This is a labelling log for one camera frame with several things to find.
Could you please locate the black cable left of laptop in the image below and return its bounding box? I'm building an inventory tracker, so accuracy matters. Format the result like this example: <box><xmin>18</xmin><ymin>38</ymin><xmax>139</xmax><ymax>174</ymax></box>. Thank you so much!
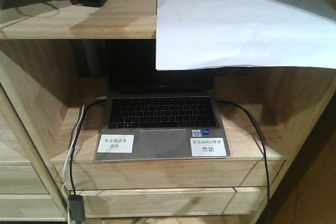
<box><xmin>69</xmin><ymin>100</ymin><xmax>106</xmax><ymax>196</ymax></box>

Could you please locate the black cable of laptop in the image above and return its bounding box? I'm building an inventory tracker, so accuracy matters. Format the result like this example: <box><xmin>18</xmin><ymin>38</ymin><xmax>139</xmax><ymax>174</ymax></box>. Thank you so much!
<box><xmin>217</xmin><ymin>99</ymin><xmax>271</xmax><ymax>224</ymax></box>
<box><xmin>69</xmin><ymin>100</ymin><xmax>106</xmax><ymax>196</ymax></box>

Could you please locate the black cable right of laptop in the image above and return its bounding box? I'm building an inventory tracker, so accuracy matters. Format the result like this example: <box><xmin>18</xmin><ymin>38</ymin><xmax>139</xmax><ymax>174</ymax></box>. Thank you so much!
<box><xmin>217</xmin><ymin>99</ymin><xmax>271</xmax><ymax>224</ymax></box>

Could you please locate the wooden shelf unit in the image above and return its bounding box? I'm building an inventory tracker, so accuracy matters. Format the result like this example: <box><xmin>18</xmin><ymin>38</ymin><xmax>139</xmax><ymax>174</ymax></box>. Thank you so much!
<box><xmin>1</xmin><ymin>0</ymin><xmax>335</xmax><ymax>223</ymax></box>

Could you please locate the grey cable adapter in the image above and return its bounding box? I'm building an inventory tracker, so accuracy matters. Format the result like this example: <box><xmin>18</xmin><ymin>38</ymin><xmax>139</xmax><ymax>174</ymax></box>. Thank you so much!
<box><xmin>68</xmin><ymin>195</ymin><xmax>86</xmax><ymax>222</ymax></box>

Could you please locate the white paper sheet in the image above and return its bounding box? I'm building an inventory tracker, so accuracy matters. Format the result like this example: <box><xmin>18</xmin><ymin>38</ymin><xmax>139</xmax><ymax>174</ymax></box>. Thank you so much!
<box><xmin>156</xmin><ymin>0</ymin><xmax>335</xmax><ymax>70</ymax></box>

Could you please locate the grey laptop computer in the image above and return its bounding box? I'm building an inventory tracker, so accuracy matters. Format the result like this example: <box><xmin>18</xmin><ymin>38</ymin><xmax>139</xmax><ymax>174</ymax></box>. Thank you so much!
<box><xmin>96</xmin><ymin>39</ymin><xmax>230</xmax><ymax>162</ymax></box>

